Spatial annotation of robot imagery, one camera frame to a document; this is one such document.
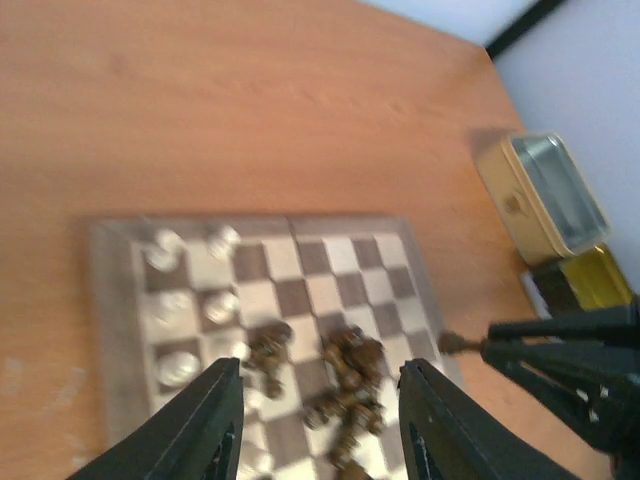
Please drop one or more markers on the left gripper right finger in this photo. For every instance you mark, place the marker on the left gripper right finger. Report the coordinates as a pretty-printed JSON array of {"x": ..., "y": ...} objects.
[{"x": 447, "y": 435}]

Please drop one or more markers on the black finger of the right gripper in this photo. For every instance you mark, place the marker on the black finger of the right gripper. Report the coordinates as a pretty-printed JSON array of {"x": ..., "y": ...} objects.
[{"x": 583, "y": 367}]

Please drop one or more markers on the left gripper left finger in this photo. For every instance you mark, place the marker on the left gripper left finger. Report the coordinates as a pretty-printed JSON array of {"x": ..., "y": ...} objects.
[{"x": 197, "y": 435}]

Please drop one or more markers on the dark chess piece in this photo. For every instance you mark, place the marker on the dark chess piece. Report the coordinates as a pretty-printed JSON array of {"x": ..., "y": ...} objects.
[{"x": 451, "y": 343}]

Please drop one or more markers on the row of white chess pieces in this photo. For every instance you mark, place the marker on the row of white chess pieces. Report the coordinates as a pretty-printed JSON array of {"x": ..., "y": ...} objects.
[{"x": 199, "y": 298}]

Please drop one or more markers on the pile of dark chess pieces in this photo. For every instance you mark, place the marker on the pile of dark chess pieces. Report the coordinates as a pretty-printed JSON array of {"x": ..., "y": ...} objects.
[{"x": 319, "y": 401}]

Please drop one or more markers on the wooden folding chess board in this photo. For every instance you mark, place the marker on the wooden folding chess board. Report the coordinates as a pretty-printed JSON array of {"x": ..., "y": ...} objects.
[{"x": 365, "y": 270}]

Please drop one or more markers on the gold tin box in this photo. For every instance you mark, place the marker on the gold tin box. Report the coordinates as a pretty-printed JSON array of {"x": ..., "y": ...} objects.
[{"x": 586, "y": 282}]

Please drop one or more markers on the silver tin lid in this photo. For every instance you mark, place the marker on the silver tin lid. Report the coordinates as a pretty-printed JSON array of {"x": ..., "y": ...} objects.
[{"x": 541, "y": 196}]

